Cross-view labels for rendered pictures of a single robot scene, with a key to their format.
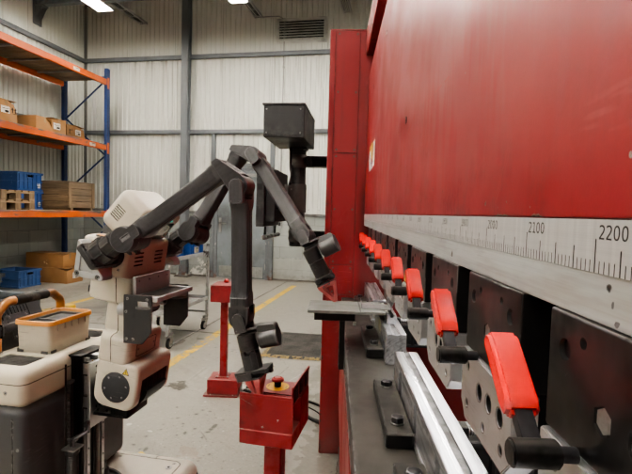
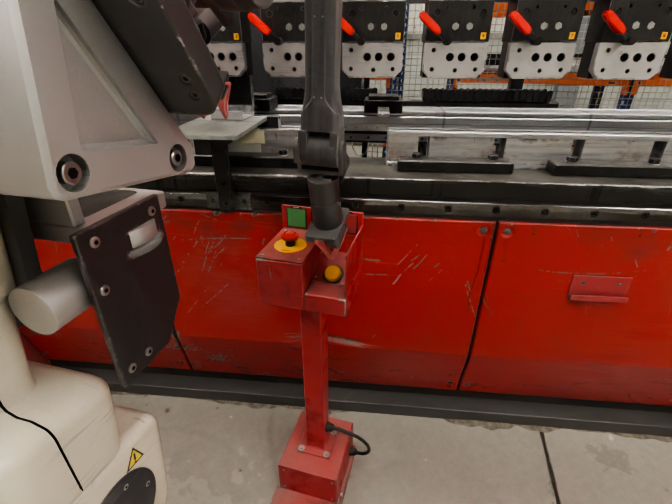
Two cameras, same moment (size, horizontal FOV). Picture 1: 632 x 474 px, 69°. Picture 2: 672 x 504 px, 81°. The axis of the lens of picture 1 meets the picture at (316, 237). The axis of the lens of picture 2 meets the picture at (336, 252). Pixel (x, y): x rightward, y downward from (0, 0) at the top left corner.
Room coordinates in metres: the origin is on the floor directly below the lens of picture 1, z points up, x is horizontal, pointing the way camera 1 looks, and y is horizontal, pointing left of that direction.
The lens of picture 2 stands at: (1.28, 0.88, 1.17)
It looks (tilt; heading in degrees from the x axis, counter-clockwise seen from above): 28 degrees down; 273
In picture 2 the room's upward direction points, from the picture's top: straight up
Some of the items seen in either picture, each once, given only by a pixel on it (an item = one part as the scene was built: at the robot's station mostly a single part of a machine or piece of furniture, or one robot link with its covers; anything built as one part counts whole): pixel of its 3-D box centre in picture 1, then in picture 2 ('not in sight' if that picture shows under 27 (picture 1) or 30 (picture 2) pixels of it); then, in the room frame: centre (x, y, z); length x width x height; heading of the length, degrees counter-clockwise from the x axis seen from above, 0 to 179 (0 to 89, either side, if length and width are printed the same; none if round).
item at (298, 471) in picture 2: not in sight; (315, 462); (1.38, 0.14, 0.06); 0.25 x 0.20 x 0.12; 78
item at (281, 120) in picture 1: (289, 181); not in sight; (2.90, 0.18, 1.53); 0.51 x 0.25 x 0.85; 174
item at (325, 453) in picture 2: not in sight; (318, 439); (1.38, 0.11, 0.13); 0.10 x 0.10 x 0.01; 78
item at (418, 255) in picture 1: (437, 293); (537, 40); (0.85, -0.23, 1.19); 0.15 x 0.09 x 0.17; 178
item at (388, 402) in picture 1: (390, 409); (453, 164); (1.02, -0.18, 0.89); 0.30 x 0.05 x 0.03; 178
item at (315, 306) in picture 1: (345, 307); (218, 126); (1.63, -0.11, 1.00); 0.26 x 0.18 x 0.01; 88
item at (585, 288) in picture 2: not in sight; (600, 288); (0.61, -0.06, 0.58); 0.15 x 0.02 x 0.07; 178
